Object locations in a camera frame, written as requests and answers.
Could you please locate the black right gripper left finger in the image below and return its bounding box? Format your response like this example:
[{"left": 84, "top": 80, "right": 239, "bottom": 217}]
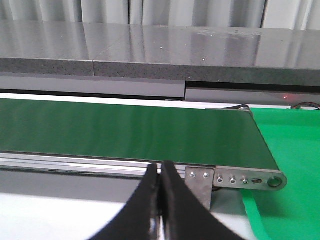
[{"left": 91, "top": 164, "right": 160, "bottom": 240}]

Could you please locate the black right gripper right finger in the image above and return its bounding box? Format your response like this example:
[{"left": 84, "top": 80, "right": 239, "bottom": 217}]
[{"left": 160, "top": 161, "right": 242, "bottom": 240}]

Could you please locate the green conveyor belt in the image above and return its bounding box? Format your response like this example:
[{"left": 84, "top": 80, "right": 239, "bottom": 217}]
[{"left": 0, "top": 98, "right": 279, "bottom": 170}]

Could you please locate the bright green mat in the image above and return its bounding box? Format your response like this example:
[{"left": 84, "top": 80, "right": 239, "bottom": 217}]
[{"left": 241, "top": 108, "right": 320, "bottom": 240}]

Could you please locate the grey stone counter slab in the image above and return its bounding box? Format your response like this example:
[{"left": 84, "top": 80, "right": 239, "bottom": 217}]
[{"left": 0, "top": 20, "right": 320, "bottom": 88}]

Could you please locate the white pleated curtain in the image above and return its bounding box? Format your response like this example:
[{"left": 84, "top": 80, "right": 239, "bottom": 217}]
[{"left": 0, "top": 0, "right": 320, "bottom": 30}]

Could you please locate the steel conveyor end bracket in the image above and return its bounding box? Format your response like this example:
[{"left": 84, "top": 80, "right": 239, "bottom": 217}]
[{"left": 184, "top": 166, "right": 288, "bottom": 210}]

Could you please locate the aluminium conveyor frame rail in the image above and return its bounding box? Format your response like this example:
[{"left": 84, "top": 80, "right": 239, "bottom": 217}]
[{"left": 0, "top": 151, "right": 188, "bottom": 179}]

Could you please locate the red black wire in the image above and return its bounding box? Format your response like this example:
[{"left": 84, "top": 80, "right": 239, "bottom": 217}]
[{"left": 291, "top": 102, "right": 320, "bottom": 110}]

